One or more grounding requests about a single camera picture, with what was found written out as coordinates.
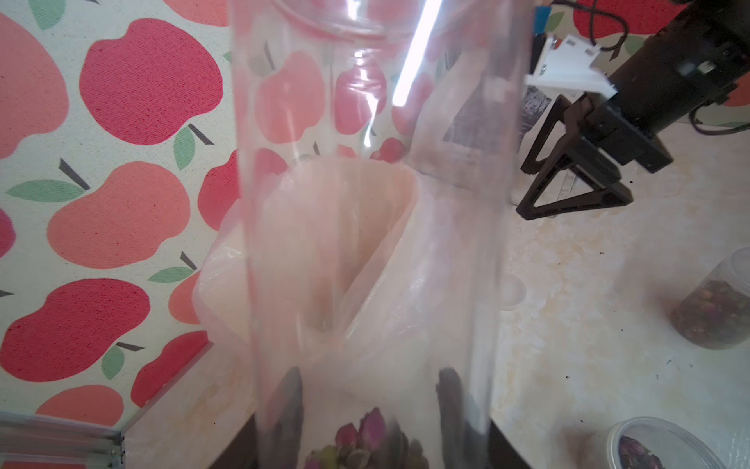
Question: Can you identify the right clear jar of rosebuds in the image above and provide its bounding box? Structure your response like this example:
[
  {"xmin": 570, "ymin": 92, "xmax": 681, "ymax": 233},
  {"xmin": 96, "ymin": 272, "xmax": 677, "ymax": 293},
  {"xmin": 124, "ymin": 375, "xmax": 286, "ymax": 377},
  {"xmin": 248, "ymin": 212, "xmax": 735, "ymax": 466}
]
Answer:
[{"xmin": 669, "ymin": 247, "xmax": 749, "ymax": 350}]

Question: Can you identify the clear jar lid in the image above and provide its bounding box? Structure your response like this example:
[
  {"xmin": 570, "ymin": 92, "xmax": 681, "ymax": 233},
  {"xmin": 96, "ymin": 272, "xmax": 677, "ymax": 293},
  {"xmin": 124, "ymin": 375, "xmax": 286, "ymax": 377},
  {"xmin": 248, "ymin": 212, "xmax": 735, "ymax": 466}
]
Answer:
[{"xmin": 500, "ymin": 274, "xmax": 527, "ymax": 312}]

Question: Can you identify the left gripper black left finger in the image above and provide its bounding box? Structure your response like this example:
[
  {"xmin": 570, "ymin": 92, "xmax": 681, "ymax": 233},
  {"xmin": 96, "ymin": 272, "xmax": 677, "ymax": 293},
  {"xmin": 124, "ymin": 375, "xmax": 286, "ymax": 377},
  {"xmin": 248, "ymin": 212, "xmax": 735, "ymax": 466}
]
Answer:
[{"xmin": 210, "ymin": 367, "xmax": 304, "ymax": 468}]

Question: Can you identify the left clear jar of rosebuds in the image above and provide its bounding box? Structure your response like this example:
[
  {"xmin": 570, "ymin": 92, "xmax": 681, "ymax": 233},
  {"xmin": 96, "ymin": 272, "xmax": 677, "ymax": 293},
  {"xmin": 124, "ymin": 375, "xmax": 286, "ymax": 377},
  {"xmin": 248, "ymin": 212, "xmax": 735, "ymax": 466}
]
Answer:
[{"xmin": 578, "ymin": 417, "xmax": 726, "ymax": 468}]

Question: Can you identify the tall clear jar of rosebuds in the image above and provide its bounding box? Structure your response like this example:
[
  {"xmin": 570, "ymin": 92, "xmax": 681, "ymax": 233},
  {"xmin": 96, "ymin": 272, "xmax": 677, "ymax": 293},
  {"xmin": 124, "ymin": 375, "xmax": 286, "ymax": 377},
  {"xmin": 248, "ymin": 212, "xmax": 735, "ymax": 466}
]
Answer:
[{"xmin": 229, "ymin": 1, "xmax": 533, "ymax": 468}]

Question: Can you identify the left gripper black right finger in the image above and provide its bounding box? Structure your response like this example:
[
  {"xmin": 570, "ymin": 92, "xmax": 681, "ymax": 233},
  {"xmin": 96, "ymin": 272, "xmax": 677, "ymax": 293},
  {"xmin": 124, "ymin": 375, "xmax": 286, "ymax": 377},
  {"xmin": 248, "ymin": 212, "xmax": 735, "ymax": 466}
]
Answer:
[{"xmin": 436, "ymin": 367, "xmax": 531, "ymax": 469}]

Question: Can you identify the white Monet tote bag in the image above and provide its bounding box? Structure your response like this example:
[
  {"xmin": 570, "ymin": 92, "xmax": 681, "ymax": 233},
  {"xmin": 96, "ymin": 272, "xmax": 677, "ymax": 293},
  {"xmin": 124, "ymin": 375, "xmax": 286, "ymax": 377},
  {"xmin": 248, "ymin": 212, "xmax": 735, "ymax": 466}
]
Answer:
[{"xmin": 428, "ymin": 53, "xmax": 552, "ymax": 193}]

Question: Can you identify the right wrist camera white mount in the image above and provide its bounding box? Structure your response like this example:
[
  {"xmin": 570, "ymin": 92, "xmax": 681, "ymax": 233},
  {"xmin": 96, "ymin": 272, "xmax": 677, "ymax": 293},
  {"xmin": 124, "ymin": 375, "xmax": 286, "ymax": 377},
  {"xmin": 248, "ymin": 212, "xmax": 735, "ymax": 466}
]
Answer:
[{"xmin": 525, "ymin": 6, "xmax": 617, "ymax": 99}]

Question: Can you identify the pink plastic bin liner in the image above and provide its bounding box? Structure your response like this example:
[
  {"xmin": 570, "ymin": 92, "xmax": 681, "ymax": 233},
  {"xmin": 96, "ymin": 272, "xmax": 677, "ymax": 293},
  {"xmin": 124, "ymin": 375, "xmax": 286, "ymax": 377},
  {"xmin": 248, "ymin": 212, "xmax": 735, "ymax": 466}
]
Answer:
[{"xmin": 193, "ymin": 50, "xmax": 523, "ymax": 399}]

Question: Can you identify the cream trash bin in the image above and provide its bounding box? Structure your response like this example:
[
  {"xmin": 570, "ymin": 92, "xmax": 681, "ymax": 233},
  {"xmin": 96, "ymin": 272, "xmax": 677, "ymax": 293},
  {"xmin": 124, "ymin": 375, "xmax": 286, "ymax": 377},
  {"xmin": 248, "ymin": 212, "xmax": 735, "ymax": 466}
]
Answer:
[{"xmin": 193, "ymin": 158, "xmax": 426, "ymax": 351}]

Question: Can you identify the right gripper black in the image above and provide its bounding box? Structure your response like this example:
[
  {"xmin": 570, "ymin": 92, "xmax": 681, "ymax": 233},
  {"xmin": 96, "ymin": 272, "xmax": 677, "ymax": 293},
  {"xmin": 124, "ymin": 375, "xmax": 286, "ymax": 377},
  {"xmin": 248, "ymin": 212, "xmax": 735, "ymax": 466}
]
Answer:
[{"xmin": 517, "ymin": 11, "xmax": 749, "ymax": 221}]

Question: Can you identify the left aluminium corner post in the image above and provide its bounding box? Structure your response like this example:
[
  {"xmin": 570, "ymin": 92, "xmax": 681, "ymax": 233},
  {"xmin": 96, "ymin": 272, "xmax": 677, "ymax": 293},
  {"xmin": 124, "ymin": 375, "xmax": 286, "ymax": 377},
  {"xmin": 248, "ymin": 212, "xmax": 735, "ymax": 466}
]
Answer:
[{"xmin": 1, "ymin": 412, "xmax": 125, "ymax": 468}]

